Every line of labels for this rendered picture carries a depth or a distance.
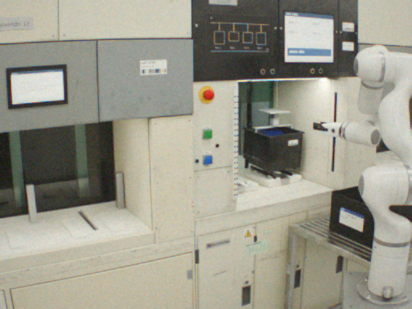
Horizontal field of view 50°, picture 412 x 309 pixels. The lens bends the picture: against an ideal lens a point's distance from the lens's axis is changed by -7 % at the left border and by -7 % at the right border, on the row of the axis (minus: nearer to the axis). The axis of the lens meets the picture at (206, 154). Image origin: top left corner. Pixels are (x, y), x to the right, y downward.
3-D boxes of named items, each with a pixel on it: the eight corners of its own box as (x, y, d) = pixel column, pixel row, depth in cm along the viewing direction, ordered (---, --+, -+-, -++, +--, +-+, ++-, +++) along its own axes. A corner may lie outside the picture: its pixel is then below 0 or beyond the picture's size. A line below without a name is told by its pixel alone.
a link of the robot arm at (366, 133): (356, 117, 191) (343, 127, 187) (381, 121, 180) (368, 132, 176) (360, 135, 194) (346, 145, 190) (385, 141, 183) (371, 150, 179)
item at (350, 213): (327, 228, 200) (330, 191, 196) (370, 216, 213) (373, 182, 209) (372, 250, 176) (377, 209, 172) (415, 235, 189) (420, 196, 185)
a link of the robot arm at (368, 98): (381, 64, 174) (368, 124, 195) (356, 79, 168) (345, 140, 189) (399, 75, 169) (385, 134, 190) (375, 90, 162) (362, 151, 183)
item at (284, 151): (264, 181, 225) (267, 116, 217) (240, 170, 242) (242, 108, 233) (302, 174, 237) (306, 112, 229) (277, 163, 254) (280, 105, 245)
